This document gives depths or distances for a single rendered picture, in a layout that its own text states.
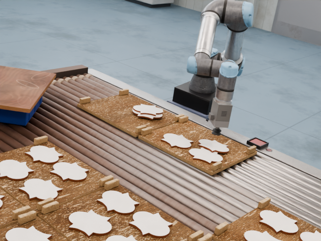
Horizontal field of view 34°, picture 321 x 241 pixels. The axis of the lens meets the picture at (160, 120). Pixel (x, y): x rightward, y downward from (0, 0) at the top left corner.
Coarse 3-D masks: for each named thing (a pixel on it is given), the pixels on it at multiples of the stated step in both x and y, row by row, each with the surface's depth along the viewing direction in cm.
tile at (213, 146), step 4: (200, 140) 235; (204, 140) 236; (208, 140) 237; (200, 144) 230; (204, 144) 231; (208, 144) 232; (212, 144) 232; (216, 144) 233; (220, 144) 234; (208, 148) 228; (212, 148) 228; (216, 148) 229; (220, 148) 230; (224, 148) 230; (212, 152) 225; (220, 152) 226; (224, 152) 227
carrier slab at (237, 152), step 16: (160, 128) 244; (176, 128) 247; (192, 128) 250; (160, 144) 228; (192, 144) 233; (224, 144) 238; (240, 144) 240; (192, 160) 218; (224, 160) 222; (240, 160) 226
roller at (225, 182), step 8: (48, 88) 276; (56, 96) 270; (64, 96) 269; (72, 104) 263; (192, 168) 218; (208, 176) 213; (216, 176) 212; (224, 184) 209; (232, 184) 207; (240, 192) 204; (248, 192) 203; (256, 200) 200; (280, 208) 195; (296, 216) 191; (312, 224) 188
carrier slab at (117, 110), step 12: (120, 96) 276; (132, 96) 279; (84, 108) 255; (96, 108) 256; (108, 108) 258; (120, 108) 261; (132, 108) 263; (108, 120) 245; (120, 120) 246; (132, 120) 248; (144, 120) 250; (156, 120) 252; (168, 120) 254; (132, 132) 235
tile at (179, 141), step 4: (164, 136) 234; (168, 136) 235; (172, 136) 236; (176, 136) 236; (180, 136) 237; (160, 140) 231; (164, 140) 231; (168, 140) 231; (172, 140) 232; (176, 140) 232; (180, 140) 233; (184, 140) 234; (188, 140) 234; (172, 144) 228; (176, 144) 228; (180, 144) 229; (184, 144) 229; (188, 144) 230; (180, 148) 227; (184, 148) 227; (188, 148) 228
